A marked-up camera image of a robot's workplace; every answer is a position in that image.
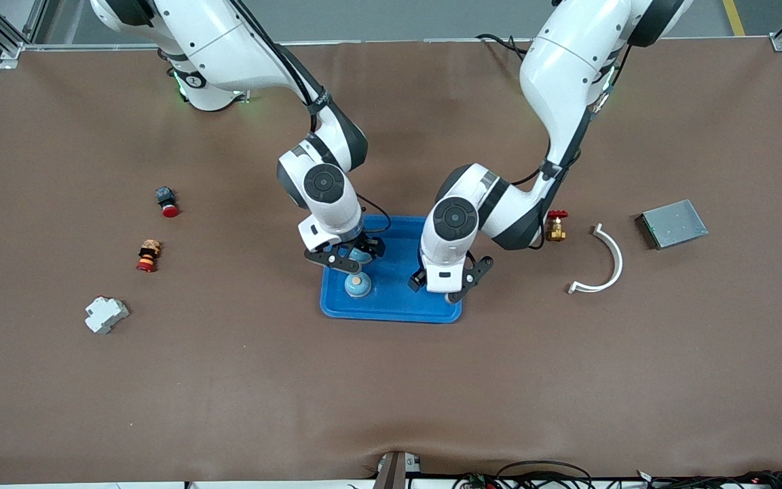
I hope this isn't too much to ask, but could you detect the blue plastic tray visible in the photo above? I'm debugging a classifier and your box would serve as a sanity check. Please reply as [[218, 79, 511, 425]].
[[320, 214, 464, 324]]

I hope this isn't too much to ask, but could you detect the brown table cover mat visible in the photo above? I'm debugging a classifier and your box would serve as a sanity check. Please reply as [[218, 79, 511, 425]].
[[0, 37, 782, 484]]

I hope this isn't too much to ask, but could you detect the dark red-capped push button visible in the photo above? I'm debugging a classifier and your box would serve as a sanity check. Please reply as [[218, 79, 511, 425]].
[[155, 187, 181, 219]]

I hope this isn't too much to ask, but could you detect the red orange black button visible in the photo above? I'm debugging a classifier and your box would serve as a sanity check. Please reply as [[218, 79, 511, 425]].
[[136, 239, 162, 274]]

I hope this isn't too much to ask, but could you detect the grey metal box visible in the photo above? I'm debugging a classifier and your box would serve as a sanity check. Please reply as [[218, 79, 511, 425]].
[[635, 199, 709, 251]]

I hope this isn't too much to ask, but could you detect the white circuit breaker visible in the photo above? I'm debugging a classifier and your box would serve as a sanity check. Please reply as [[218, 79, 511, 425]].
[[84, 296, 130, 336]]

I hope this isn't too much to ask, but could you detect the brass valve red handle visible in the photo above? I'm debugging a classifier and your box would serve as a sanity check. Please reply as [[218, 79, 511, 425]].
[[544, 210, 569, 242]]

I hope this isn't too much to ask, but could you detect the white curved plastic bracket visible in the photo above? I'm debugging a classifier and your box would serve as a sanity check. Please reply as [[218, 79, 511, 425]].
[[567, 223, 625, 295]]

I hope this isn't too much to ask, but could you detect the metal clamp bracket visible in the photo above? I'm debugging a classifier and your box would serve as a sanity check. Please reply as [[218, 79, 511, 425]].
[[373, 451, 422, 489]]

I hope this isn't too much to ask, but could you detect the black cable loop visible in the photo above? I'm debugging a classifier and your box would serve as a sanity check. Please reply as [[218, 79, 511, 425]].
[[496, 460, 595, 489]]

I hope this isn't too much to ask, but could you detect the coloured wire bundle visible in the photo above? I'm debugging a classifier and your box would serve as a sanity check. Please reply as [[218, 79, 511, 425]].
[[455, 472, 500, 489]]

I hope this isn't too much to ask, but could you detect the black base cable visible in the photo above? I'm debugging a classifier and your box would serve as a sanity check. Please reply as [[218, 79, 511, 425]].
[[476, 33, 534, 62]]

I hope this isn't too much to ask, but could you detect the black cable bundle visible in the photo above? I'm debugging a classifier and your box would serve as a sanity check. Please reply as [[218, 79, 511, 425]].
[[635, 469, 782, 489]]

